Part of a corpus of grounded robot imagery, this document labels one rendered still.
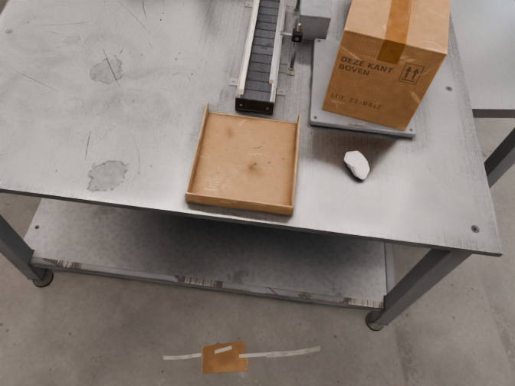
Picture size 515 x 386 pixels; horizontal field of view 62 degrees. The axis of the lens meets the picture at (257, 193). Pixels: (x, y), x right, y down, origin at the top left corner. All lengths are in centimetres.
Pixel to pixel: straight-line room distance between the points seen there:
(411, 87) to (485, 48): 59
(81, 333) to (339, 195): 119
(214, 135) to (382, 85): 46
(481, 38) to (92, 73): 129
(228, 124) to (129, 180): 31
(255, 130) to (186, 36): 44
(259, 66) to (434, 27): 48
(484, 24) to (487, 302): 114
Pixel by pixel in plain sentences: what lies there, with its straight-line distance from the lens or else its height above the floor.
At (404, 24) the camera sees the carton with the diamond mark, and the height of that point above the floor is 112.
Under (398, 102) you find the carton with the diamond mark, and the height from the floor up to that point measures 95.
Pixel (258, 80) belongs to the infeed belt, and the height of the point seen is 88.
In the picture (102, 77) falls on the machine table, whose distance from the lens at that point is 137.
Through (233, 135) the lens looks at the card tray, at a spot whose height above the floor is 83.
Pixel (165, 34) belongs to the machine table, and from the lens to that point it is 149.
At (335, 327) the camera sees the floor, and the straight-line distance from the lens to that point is 185.
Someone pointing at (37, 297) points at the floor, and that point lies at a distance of 198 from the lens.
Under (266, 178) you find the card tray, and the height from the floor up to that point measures 83.
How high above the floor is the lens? 174
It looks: 58 degrees down
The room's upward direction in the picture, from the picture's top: 8 degrees clockwise
